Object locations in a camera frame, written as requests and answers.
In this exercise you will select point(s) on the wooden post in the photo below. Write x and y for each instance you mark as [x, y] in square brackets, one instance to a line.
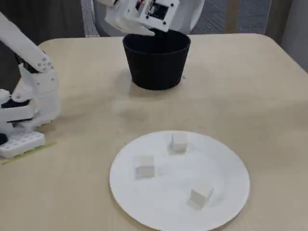
[232, 14]

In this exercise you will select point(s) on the white cube block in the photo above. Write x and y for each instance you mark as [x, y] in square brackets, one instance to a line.
[144, 172]
[179, 144]
[198, 198]

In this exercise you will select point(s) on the green tape strip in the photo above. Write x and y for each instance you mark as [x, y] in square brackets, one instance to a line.
[36, 150]

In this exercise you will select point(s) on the black pot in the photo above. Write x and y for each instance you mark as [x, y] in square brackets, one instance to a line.
[156, 62]

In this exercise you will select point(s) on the white round plate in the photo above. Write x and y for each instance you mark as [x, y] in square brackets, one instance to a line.
[180, 173]

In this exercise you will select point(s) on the white mesh chair part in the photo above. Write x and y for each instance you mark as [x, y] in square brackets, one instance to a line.
[90, 21]

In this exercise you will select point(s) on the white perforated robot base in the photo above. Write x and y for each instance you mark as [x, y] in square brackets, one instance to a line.
[21, 144]

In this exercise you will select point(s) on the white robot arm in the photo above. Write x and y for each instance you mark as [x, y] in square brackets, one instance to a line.
[19, 43]

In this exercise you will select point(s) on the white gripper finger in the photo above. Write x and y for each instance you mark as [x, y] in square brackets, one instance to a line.
[115, 19]
[138, 27]

